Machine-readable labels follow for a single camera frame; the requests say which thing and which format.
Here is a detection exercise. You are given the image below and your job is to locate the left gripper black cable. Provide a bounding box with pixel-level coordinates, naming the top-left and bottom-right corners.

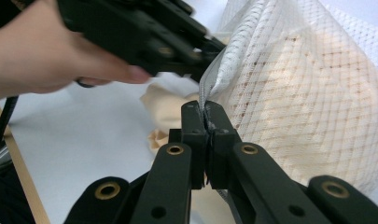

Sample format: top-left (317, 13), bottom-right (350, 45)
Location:
top-left (0, 95), bottom-right (20, 164)

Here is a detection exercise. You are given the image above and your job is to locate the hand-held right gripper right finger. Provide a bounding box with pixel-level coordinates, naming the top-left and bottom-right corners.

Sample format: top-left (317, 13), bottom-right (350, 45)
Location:
top-left (204, 100), bottom-right (243, 190)

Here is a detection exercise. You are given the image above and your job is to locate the wooden table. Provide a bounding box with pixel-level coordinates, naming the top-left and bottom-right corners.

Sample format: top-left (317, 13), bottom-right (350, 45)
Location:
top-left (0, 102), bottom-right (51, 224)

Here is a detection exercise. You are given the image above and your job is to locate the cream cloth garment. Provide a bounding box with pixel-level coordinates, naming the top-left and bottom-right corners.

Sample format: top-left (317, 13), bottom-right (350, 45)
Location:
top-left (139, 29), bottom-right (378, 224)

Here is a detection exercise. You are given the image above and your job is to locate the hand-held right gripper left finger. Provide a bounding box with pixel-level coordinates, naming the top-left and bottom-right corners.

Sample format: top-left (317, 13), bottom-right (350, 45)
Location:
top-left (168, 100), bottom-right (209, 190)

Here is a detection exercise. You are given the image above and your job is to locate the white mesh laundry bag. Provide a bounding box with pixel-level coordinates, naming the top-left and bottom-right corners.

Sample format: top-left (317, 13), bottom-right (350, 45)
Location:
top-left (198, 0), bottom-right (378, 224)

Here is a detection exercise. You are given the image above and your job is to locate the white table mat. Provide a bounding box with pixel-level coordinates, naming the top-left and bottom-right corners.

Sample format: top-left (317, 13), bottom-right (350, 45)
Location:
top-left (0, 0), bottom-right (378, 224)

